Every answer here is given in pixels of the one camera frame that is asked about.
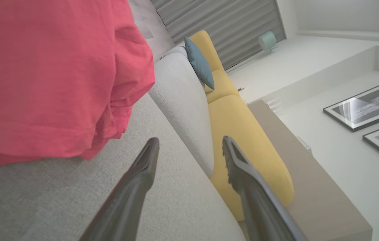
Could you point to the grey fabric sofa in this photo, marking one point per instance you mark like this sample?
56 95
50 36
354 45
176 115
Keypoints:
75 201

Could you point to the grey pleated curtain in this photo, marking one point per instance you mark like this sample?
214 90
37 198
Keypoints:
226 26

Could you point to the white flat device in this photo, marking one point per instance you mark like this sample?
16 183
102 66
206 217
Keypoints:
304 145

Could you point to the grey rounded sofa cushion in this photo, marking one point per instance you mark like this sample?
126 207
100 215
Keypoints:
182 107

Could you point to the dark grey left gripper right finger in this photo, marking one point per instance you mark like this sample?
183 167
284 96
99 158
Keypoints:
259 207

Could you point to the white slatted rack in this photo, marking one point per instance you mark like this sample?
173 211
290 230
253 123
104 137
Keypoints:
274 106

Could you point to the red white basketball jersey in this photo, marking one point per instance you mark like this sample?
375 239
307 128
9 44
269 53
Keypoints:
42 67

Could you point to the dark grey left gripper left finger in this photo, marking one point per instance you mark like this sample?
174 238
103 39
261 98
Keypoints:
126 201

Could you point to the blue throw pillow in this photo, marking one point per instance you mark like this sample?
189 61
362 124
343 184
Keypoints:
199 63

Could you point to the beige wooden ledge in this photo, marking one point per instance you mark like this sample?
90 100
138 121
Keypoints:
310 187

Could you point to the mint green floor lamp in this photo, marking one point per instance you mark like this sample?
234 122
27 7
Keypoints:
267 41

